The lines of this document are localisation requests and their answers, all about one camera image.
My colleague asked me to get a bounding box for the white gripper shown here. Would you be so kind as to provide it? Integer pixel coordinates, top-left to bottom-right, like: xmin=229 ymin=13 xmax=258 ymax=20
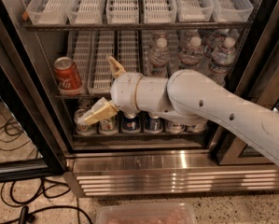
xmin=78 ymin=56 xmax=143 ymax=125

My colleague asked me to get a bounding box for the red coke can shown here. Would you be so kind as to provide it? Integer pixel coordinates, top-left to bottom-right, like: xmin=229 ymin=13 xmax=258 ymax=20
xmin=54 ymin=57 xmax=82 ymax=95

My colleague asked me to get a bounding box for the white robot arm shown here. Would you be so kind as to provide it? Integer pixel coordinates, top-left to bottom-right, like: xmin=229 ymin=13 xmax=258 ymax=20
xmin=77 ymin=56 xmax=279 ymax=167

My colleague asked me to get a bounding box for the green soda can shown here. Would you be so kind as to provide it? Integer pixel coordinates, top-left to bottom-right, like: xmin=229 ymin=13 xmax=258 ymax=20
xmin=99 ymin=117 xmax=119 ymax=135
xmin=74 ymin=108 xmax=95 ymax=136

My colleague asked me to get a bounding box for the blue pepsi can front left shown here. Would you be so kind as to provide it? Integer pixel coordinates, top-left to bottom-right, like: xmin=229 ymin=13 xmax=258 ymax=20
xmin=122 ymin=112 xmax=140 ymax=133

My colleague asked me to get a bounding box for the blue pepsi can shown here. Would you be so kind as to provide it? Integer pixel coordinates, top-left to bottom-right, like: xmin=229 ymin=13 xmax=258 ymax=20
xmin=145 ymin=112 xmax=163 ymax=133
xmin=122 ymin=112 xmax=140 ymax=133

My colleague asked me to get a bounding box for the middle shelf empty tray left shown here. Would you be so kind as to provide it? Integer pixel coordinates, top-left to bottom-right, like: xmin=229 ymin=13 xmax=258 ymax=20
xmin=88 ymin=31 xmax=115 ymax=96

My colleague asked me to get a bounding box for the shelf empty tray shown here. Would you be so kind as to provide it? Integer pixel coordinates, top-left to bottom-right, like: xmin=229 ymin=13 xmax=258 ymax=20
xmin=88 ymin=31 xmax=115 ymax=96
xmin=118 ymin=31 xmax=140 ymax=73

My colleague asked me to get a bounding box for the green soda can front left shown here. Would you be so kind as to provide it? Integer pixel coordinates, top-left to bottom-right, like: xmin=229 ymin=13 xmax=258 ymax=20
xmin=74 ymin=108 xmax=95 ymax=136

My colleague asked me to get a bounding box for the middle shelf empty tray right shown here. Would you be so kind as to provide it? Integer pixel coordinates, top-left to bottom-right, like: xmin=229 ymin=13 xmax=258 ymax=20
xmin=118 ymin=31 xmax=140 ymax=73

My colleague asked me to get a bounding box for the blue pepsi can front right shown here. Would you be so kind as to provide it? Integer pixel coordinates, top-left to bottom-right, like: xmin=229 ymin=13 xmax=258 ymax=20
xmin=145 ymin=112 xmax=163 ymax=133

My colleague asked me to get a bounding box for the stainless steel fridge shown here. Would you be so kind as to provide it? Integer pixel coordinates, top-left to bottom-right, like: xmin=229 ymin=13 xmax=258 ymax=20
xmin=0 ymin=0 xmax=279 ymax=197

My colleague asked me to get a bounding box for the shelf plastic tray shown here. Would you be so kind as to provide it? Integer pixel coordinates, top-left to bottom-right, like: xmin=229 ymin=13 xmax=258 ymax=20
xmin=66 ymin=0 xmax=105 ymax=25
xmin=26 ymin=0 xmax=69 ymax=25
xmin=106 ymin=0 xmax=139 ymax=24
xmin=175 ymin=0 xmax=214 ymax=22
xmin=143 ymin=0 xmax=177 ymax=24
xmin=212 ymin=0 xmax=253 ymax=22

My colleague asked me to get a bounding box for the open glass fridge door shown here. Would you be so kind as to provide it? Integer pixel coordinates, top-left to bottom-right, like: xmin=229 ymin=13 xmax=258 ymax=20
xmin=0 ymin=40 xmax=65 ymax=183

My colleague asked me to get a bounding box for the front left water bottle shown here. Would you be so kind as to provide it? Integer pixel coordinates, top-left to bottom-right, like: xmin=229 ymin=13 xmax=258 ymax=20
xmin=147 ymin=37 xmax=170 ymax=76

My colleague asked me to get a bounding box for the water bottle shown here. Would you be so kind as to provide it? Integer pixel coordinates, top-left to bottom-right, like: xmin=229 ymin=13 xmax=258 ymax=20
xmin=206 ymin=37 xmax=236 ymax=85
xmin=147 ymin=37 xmax=170 ymax=76
xmin=178 ymin=36 xmax=203 ymax=70

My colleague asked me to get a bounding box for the brown tea bottle left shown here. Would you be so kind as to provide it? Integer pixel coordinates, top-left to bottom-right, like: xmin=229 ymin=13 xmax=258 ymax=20
xmin=165 ymin=120 xmax=185 ymax=133

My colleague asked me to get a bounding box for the brown tea bottle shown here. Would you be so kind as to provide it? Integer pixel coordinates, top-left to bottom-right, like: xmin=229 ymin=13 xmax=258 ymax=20
xmin=187 ymin=122 xmax=206 ymax=133
xmin=165 ymin=120 xmax=185 ymax=133

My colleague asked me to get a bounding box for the front middle water bottle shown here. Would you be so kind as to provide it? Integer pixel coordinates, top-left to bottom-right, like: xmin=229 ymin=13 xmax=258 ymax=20
xmin=178 ymin=36 xmax=203 ymax=70

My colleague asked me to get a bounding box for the brown tea bottle right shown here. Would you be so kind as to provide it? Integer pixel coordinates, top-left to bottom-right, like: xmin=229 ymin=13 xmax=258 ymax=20
xmin=187 ymin=122 xmax=206 ymax=133

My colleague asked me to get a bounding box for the front right water bottle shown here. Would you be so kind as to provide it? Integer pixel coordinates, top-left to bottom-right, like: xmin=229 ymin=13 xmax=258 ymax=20
xmin=206 ymin=37 xmax=236 ymax=85

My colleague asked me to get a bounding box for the clear plastic container on floor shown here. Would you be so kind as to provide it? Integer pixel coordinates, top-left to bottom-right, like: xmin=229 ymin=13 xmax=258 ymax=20
xmin=95 ymin=203 xmax=197 ymax=224

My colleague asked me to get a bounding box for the black cable on floor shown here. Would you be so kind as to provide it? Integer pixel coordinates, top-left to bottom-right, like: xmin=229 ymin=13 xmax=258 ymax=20
xmin=0 ymin=115 xmax=94 ymax=224

